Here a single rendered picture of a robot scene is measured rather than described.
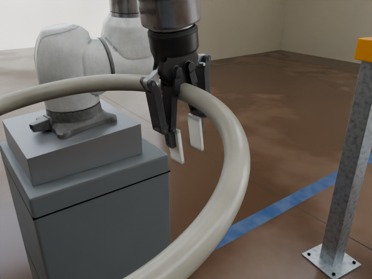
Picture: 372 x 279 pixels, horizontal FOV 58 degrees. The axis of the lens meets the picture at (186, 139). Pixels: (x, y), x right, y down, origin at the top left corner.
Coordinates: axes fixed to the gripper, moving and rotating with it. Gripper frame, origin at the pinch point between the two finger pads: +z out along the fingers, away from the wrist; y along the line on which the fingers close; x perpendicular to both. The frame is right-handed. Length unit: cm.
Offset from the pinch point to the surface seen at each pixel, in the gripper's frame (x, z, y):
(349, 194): 1, 74, -87
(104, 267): -29, 51, 13
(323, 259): -2, 116, -81
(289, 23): -351, 170, -607
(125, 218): -29.0, 38.3, 2.7
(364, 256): 11, 120, -99
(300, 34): -319, 187, -600
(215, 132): -150, 138, -161
